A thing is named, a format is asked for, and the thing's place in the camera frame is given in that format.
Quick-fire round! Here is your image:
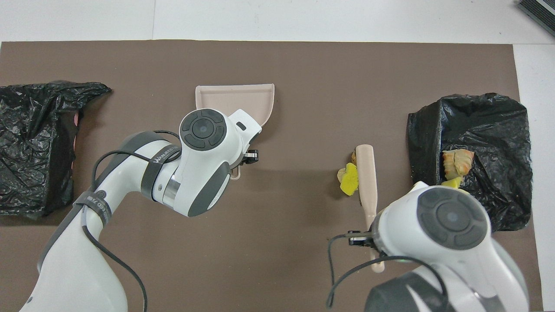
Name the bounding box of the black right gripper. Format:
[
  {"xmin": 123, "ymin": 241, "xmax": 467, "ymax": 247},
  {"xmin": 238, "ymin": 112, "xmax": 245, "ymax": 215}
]
[{"xmin": 348, "ymin": 231, "xmax": 377, "ymax": 248}]

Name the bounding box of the yellow sponge with green back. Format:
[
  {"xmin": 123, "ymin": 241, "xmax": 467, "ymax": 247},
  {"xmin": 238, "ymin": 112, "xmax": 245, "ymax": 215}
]
[{"xmin": 340, "ymin": 162, "xmax": 360, "ymax": 196}]

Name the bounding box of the beige brush with black bristles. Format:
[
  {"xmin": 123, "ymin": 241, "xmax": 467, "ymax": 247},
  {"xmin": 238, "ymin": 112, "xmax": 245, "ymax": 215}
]
[{"xmin": 355, "ymin": 144, "xmax": 386, "ymax": 274}]

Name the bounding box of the beige plastic dustpan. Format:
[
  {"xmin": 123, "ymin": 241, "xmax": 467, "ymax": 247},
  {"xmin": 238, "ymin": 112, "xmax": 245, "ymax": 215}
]
[{"xmin": 195, "ymin": 83, "xmax": 275, "ymax": 180}]

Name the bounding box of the striped golden croissant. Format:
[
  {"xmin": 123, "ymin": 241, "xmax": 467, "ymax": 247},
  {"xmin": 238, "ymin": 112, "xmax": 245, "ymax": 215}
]
[{"xmin": 451, "ymin": 149, "xmax": 475, "ymax": 176}]

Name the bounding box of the black plastic trash bag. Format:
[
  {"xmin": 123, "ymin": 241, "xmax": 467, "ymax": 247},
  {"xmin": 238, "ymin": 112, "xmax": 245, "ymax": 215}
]
[
  {"xmin": 406, "ymin": 93, "xmax": 532, "ymax": 232},
  {"xmin": 0, "ymin": 80, "xmax": 112, "ymax": 218}
]

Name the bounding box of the brown table mat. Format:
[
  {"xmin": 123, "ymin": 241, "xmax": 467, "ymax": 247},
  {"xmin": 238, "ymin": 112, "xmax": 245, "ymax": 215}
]
[{"xmin": 0, "ymin": 40, "xmax": 543, "ymax": 312}]

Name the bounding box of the dark grey ribbed device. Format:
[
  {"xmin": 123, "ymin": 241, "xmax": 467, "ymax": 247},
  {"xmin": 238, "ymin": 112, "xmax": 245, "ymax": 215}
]
[{"xmin": 516, "ymin": 0, "xmax": 555, "ymax": 37}]

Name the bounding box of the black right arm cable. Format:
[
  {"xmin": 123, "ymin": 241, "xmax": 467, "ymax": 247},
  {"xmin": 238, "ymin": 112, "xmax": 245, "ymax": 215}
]
[{"xmin": 326, "ymin": 234, "xmax": 447, "ymax": 309}]

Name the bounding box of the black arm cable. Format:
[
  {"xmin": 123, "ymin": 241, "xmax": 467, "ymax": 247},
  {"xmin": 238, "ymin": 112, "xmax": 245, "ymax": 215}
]
[
  {"xmin": 82, "ymin": 130, "xmax": 182, "ymax": 312},
  {"xmin": 326, "ymin": 234, "xmax": 447, "ymax": 309}
]

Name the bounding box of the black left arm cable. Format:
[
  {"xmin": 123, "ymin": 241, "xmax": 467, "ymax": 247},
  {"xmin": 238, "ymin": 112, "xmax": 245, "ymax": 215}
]
[{"xmin": 82, "ymin": 130, "xmax": 182, "ymax": 312}]

